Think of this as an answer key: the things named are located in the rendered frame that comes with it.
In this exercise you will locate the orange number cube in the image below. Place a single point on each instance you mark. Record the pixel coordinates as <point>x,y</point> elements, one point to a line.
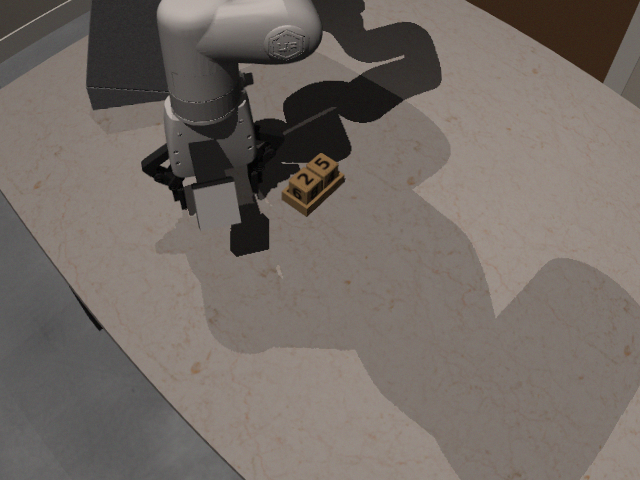
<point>305,185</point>
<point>324,167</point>

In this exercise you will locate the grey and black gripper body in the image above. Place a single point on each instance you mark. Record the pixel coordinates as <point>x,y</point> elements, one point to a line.
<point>235,137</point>

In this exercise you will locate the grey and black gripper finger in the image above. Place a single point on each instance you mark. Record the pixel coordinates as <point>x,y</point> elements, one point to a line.
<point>151,166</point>
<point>273,139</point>

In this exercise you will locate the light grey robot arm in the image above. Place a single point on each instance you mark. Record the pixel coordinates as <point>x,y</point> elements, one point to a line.
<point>202,42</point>

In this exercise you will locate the wooden tray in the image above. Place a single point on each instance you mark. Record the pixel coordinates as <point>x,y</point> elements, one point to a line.
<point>306,210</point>

